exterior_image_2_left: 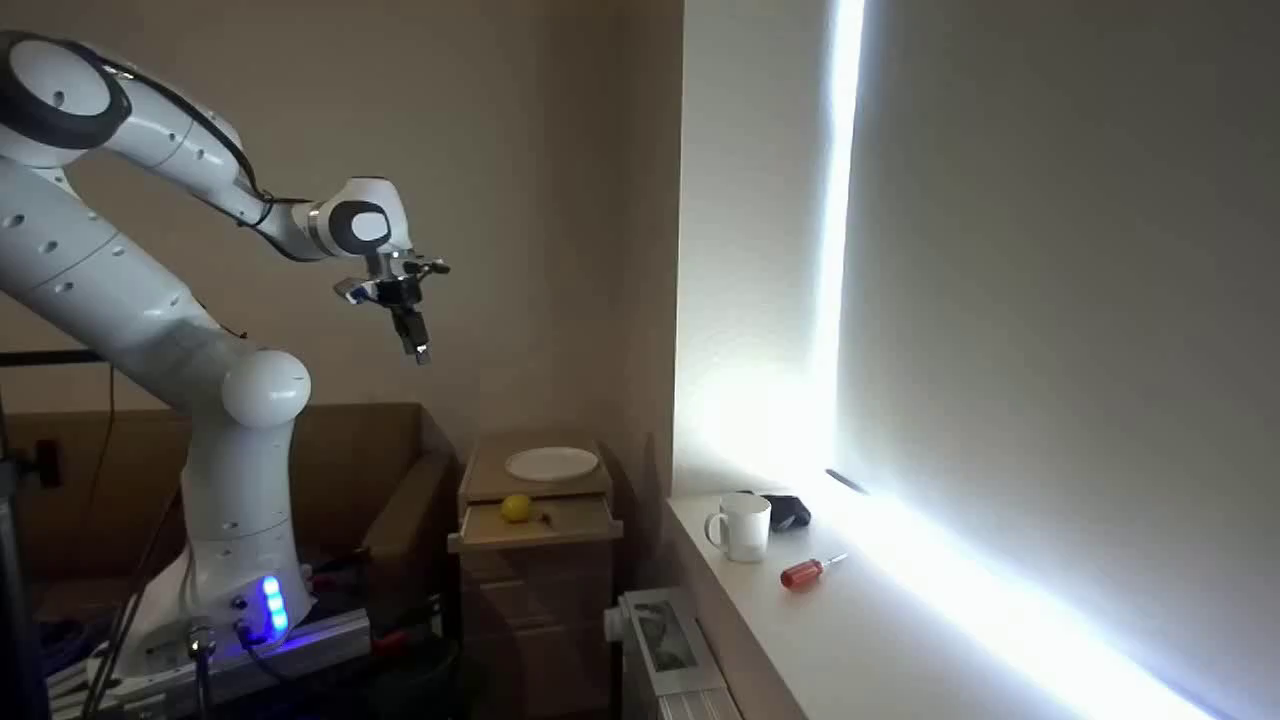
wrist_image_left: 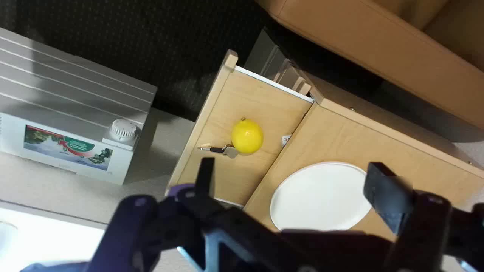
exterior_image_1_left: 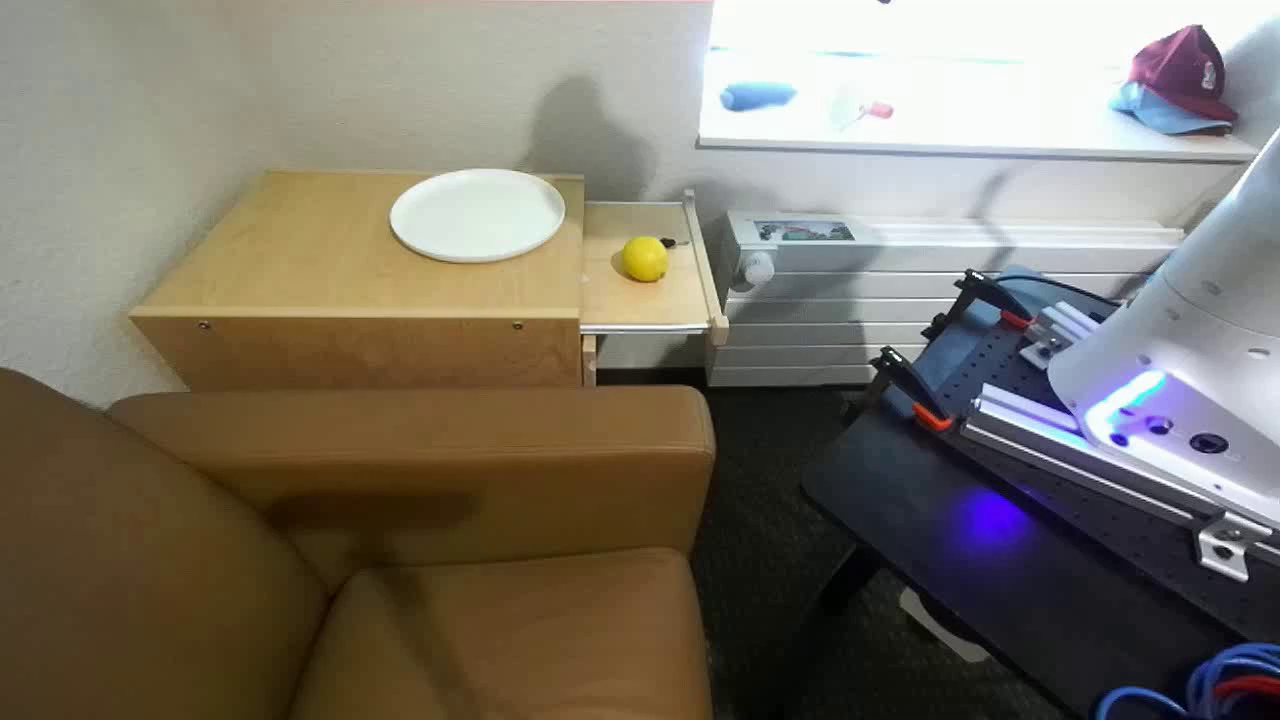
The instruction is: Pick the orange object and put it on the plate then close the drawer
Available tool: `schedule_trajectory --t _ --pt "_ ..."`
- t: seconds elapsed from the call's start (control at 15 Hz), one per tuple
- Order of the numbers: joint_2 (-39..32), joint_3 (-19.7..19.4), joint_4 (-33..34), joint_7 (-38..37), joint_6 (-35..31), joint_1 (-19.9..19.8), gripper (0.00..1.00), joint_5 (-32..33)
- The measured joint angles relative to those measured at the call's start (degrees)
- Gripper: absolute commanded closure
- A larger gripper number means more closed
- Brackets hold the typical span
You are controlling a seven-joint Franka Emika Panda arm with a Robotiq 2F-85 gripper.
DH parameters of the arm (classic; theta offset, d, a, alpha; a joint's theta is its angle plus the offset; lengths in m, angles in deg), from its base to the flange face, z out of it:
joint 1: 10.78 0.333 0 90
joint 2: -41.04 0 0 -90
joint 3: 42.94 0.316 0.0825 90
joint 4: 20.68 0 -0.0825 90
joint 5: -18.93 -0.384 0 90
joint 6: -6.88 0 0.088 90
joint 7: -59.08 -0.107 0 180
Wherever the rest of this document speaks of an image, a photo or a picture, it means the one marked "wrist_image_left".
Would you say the yellow-orange round fruit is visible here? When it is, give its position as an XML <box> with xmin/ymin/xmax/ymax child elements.
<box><xmin>232</xmin><ymin>120</ymin><xmax>264</xmax><ymax>155</ymax></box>

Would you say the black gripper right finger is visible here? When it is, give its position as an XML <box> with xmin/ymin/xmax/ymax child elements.
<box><xmin>364</xmin><ymin>162</ymin><xmax>416</xmax><ymax>235</ymax></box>

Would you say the white radiator heater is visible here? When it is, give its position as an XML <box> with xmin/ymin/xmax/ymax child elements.
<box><xmin>0</xmin><ymin>29</ymin><xmax>158</xmax><ymax>185</ymax></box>

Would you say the brown cardboard box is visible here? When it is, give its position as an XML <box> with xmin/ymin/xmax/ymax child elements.
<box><xmin>256</xmin><ymin>0</ymin><xmax>484</xmax><ymax>129</ymax></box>

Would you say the light wooden drawer cabinet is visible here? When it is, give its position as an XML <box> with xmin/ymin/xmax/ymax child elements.
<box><xmin>244</xmin><ymin>100</ymin><xmax>484</xmax><ymax>232</ymax></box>

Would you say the white round plate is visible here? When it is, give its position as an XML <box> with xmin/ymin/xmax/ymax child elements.
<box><xmin>270</xmin><ymin>162</ymin><xmax>371</xmax><ymax>232</ymax></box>

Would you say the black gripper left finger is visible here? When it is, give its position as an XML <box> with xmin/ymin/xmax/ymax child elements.
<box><xmin>196</xmin><ymin>158</ymin><xmax>215</xmax><ymax>197</ymax></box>

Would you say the wooden top drawer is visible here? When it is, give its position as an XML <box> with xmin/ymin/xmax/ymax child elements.
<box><xmin>168</xmin><ymin>50</ymin><xmax>314</xmax><ymax>206</ymax></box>

